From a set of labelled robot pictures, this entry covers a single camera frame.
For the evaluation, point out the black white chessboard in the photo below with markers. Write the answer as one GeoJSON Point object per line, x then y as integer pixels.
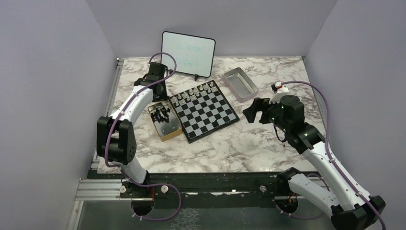
{"type": "Point", "coordinates": [196, 121]}

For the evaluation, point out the small whiteboard on stand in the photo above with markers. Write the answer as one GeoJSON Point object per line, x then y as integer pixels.
{"type": "Point", "coordinates": [193, 54]}

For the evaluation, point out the row of white chess pieces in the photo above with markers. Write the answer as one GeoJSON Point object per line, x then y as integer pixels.
{"type": "Point", "coordinates": [206, 93]}

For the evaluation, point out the gold metal tin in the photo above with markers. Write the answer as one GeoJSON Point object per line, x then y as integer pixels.
{"type": "Point", "coordinates": [168, 130]}

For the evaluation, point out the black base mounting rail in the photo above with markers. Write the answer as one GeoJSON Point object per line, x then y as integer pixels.
{"type": "Point", "coordinates": [200, 190]}

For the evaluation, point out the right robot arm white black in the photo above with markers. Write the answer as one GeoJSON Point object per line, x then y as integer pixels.
{"type": "Point", "coordinates": [347, 204]}

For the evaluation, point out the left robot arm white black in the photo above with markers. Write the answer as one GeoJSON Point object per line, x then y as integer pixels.
{"type": "Point", "coordinates": [116, 141]}

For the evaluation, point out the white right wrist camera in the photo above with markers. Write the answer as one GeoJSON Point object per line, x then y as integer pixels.
{"type": "Point", "coordinates": [279, 90]}

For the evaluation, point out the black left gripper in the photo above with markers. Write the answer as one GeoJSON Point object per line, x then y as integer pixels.
{"type": "Point", "coordinates": [163, 96]}

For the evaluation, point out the pile of black chess pieces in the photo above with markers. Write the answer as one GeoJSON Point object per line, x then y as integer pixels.
{"type": "Point", "coordinates": [160, 115]}

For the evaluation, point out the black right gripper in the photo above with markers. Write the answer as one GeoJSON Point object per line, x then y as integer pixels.
{"type": "Point", "coordinates": [257, 105]}

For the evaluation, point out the silver pink metal tin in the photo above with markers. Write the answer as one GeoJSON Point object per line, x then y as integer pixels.
{"type": "Point", "coordinates": [240, 85]}

